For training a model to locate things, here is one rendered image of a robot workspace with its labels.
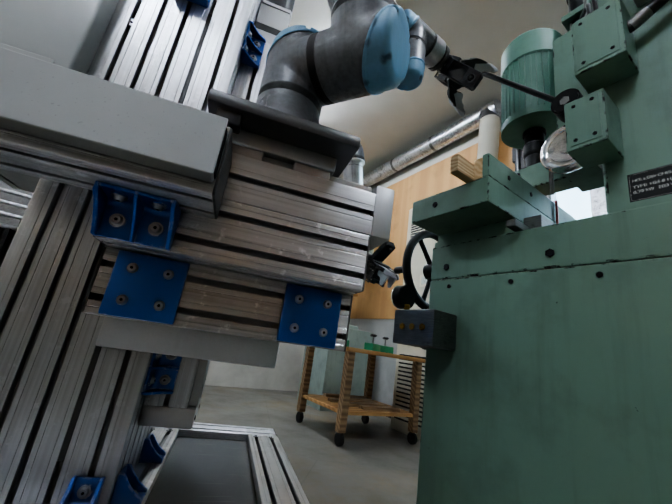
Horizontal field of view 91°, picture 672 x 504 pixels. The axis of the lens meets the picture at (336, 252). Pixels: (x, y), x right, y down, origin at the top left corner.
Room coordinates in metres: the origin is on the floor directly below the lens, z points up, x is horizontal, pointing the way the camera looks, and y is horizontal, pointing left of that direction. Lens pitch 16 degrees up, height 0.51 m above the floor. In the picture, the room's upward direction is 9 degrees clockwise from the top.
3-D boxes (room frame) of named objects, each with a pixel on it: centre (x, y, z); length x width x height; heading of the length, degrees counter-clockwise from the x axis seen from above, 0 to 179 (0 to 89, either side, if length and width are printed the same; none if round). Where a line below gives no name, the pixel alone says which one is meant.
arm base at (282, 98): (0.51, 0.12, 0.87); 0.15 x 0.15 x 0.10
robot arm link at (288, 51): (0.50, 0.12, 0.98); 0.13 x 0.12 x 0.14; 61
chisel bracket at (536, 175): (0.79, -0.54, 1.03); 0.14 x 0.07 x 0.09; 33
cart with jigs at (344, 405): (2.38, -0.29, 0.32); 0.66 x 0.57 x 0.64; 121
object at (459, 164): (0.78, -0.49, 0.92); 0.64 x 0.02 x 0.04; 123
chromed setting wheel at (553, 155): (0.63, -0.49, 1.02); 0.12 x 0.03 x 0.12; 33
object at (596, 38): (0.55, -0.52, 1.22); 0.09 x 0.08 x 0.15; 33
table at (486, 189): (0.90, -0.46, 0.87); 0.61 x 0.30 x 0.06; 123
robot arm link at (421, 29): (0.67, -0.11, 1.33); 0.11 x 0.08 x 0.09; 123
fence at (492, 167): (0.77, -0.54, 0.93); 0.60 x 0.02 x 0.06; 123
